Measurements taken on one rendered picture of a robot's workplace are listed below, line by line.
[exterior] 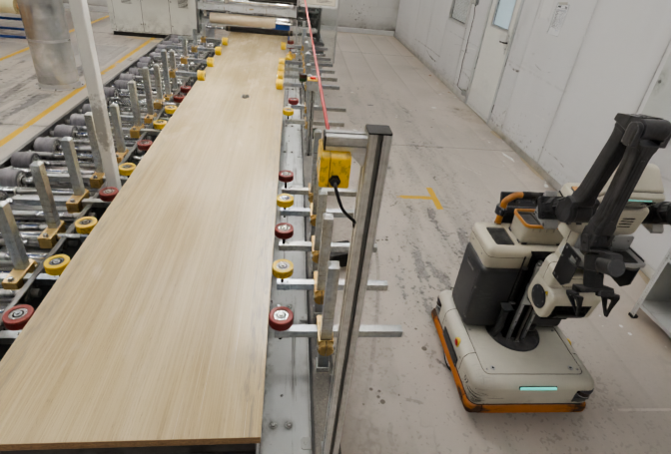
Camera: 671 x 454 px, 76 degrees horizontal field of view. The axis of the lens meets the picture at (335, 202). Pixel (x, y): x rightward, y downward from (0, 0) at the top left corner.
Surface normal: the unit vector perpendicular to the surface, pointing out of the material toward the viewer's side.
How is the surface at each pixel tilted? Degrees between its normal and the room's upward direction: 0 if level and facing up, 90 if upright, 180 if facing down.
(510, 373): 0
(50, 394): 0
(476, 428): 0
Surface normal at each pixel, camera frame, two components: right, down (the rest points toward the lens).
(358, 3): 0.08, 0.52
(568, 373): 0.09, -0.85
